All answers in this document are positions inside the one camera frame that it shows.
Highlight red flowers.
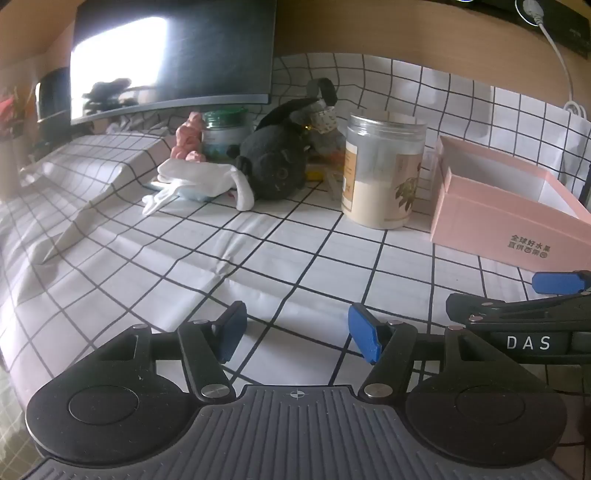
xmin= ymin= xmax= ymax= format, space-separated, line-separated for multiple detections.
xmin=0 ymin=85 xmax=26 ymax=137

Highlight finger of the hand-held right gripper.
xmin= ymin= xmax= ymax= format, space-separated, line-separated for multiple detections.
xmin=532 ymin=270 xmax=591 ymax=294
xmin=446 ymin=294 xmax=591 ymax=329

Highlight white black checked tablecloth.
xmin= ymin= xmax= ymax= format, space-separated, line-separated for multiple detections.
xmin=0 ymin=53 xmax=591 ymax=388

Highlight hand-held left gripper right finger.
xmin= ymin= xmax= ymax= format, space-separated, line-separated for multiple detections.
xmin=348 ymin=302 xmax=506 ymax=405

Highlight pink plush toy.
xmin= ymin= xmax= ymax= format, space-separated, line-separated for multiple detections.
xmin=171 ymin=112 xmax=207 ymax=163

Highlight green checked fabric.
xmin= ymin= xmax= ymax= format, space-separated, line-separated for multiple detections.
xmin=0 ymin=367 xmax=29 ymax=467

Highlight black appliance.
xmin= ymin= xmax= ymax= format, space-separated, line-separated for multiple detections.
xmin=34 ymin=68 xmax=72 ymax=123

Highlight green lid glass jar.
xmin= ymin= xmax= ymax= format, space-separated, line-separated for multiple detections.
xmin=202 ymin=107 xmax=252 ymax=164

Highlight patterned fabric pouch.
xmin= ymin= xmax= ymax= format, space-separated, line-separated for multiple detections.
xmin=308 ymin=102 xmax=338 ymax=136

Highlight white cloth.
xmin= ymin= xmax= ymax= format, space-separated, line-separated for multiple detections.
xmin=141 ymin=159 xmax=256 ymax=217

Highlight black plush cat toy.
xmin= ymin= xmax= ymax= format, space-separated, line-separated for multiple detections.
xmin=227 ymin=98 xmax=320 ymax=200

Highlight pink cardboard box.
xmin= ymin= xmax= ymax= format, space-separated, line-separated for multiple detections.
xmin=430 ymin=135 xmax=591 ymax=273

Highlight grey cloth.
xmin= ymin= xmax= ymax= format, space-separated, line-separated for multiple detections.
xmin=305 ymin=130 xmax=348 ymax=160

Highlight black computer monitor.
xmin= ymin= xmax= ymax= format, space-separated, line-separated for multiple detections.
xmin=69 ymin=0 xmax=278 ymax=126

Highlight white power cable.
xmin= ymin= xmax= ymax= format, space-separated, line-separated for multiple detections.
xmin=522 ymin=0 xmax=586 ymax=118

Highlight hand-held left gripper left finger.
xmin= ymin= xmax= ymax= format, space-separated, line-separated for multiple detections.
xmin=99 ymin=301 xmax=247 ymax=403

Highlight clear jar with powder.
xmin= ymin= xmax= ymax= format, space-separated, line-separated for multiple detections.
xmin=341 ymin=111 xmax=428 ymax=230

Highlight black loop strap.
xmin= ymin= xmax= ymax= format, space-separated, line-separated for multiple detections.
xmin=306 ymin=78 xmax=339 ymax=107

